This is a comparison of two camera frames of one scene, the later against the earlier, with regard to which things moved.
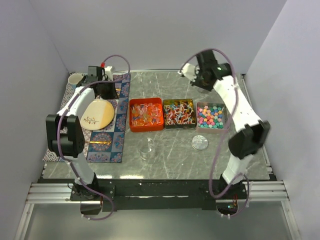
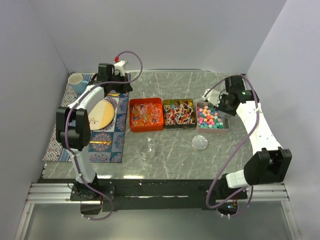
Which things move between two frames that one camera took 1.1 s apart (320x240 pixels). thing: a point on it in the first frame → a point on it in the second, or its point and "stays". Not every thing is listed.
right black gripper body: (199, 81) → (223, 107)
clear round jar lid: (199, 142) stays
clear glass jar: (147, 148) stays
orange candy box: (146, 114) stays
